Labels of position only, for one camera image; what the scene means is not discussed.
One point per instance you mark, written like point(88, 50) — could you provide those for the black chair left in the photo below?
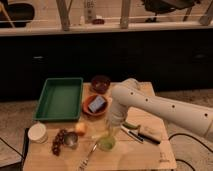
point(20, 13)

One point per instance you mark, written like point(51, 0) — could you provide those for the red small object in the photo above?
point(98, 21)

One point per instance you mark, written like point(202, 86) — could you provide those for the white paper cup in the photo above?
point(38, 133)

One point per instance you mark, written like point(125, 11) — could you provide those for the green pepper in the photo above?
point(131, 126)

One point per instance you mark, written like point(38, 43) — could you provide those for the yellow apple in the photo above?
point(80, 128)

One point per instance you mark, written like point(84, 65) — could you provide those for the metal fork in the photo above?
point(84, 163)

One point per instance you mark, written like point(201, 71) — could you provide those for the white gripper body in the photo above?
point(116, 114)

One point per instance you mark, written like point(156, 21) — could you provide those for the dark red bowl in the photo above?
point(100, 83)

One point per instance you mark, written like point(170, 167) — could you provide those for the green plastic tray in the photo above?
point(60, 100)

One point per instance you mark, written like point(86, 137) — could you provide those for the green plastic cup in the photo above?
point(106, 143)

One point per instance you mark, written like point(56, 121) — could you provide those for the blue sponge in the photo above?
point(97, 104)

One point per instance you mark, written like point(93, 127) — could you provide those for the orange bowl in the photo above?
point(88, 100)

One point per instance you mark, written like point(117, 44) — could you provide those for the small metal cup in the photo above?
point(71, 140)

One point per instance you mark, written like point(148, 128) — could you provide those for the black office chair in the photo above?
point(168, 6)

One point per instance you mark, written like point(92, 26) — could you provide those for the red grapes bunch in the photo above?
point(58, 141)

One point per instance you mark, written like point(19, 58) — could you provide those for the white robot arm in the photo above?
point(126, 94)

